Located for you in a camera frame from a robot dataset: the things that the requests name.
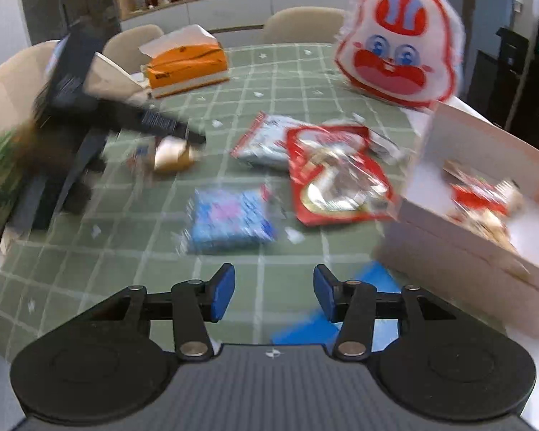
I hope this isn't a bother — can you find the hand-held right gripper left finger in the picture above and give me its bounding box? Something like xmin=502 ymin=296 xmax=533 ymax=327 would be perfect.
xmin=87 ymin=264 xmax=235 ymax=361

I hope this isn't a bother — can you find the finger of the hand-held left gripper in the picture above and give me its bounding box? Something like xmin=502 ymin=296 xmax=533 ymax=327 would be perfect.
xmin=105 ymin=101 xmax=206 ymax=144

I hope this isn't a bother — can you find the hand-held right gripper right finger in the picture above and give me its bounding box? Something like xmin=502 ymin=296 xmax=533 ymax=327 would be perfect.
xmin=313 ymin=265 xmax=456 ymax=361

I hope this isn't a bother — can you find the orange pastry packet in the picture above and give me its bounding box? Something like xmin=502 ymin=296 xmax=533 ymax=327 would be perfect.
xmin=128 ymin=137 xmax=201 ymax=177

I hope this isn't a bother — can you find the light blue white snack packet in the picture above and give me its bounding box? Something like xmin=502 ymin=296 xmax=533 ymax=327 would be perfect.
xmin=231 ymin=112 xmax=307 ymax=170

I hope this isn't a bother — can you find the large red snack packet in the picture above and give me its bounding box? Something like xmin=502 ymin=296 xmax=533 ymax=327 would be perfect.
xmin=286 ymin=125 xmax=397 ymax=226

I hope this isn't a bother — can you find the white cardboard box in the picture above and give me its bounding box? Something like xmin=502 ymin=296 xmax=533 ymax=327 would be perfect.
xmin=376 ymin=101 xmax=539 ymax=342

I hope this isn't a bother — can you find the silver white snack packet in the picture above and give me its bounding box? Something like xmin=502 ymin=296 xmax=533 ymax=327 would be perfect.
xmin=367 ymin=129 xmax=408 ymax=165

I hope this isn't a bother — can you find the yellow red snack packet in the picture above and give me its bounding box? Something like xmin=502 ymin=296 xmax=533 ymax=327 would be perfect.
xmin=446 ymin=209 xmax=520 ymax=253

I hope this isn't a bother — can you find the small red snack packet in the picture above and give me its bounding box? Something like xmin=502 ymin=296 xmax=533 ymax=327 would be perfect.
xmin=449 ymin=180 xmax=516 ymax=222

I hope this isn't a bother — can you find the long white snack packet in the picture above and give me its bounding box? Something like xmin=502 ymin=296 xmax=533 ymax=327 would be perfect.
xmin=496 ymin=179 xmax=527 ymax=213

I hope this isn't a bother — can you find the person's left forearm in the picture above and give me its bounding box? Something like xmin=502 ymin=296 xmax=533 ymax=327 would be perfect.
xmin=0 ymin=119 xmax=42 ymax=244

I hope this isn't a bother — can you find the flat blue packet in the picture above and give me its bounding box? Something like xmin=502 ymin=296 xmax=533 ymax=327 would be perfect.
xmin=269 ymin=261 xmax=401 ymax=347

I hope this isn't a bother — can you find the orange tissue box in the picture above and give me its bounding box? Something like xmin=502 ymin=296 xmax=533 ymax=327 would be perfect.
xmin=139 ymin=24 xmax=231 ymax=99

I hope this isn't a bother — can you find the beige dining chair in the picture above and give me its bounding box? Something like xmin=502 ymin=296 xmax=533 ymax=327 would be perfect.
xmin=102 ymin=24 xmax=165 ymax=74
xmin=263 ymin=6 xmax=347 ymax=45

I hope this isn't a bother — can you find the green checkered tablecloth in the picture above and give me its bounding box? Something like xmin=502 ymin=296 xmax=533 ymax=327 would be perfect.
xmin=0 ymin=42 xmax=432 ymax=352

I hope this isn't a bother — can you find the white sideboard cabinet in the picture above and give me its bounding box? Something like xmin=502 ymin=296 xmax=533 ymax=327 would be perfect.
xmin=119 ymin=0 xmax=364 ymax=48

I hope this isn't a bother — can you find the red white rabbit bag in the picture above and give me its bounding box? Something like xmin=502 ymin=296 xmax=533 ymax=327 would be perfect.
xmin=333 ymin=0 xmax=466 ymax=109

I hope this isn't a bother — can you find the small black cabinet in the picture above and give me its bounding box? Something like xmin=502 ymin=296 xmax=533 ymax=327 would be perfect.
xmin=468 ymin=27 xmax=529 ymax=132

